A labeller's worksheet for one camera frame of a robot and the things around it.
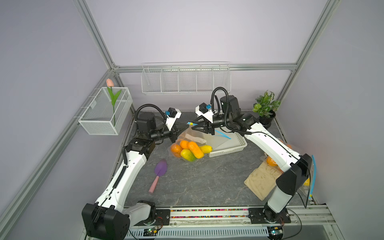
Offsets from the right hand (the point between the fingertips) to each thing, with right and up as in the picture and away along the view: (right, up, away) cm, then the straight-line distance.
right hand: (192, 123), depth 69 cm
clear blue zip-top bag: (+62, -34, +9) cm, 71 cm away
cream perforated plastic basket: (+16, -10, +11) cm, 22 cm away
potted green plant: (+42, +9, +17) cm, 46 cm away
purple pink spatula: (-20, -28, +21) cm, 40 cm away
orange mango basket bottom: (-5, -12, +14) cm, 19 cm away
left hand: (-2, -1, -1) cm, 3 cm away
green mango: (-3, -17, +12) cm, 21 cm away
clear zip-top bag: (-2, -7, +12) cm, 13 cm away
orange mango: (-9, -14, +10) cm, 19 cm away
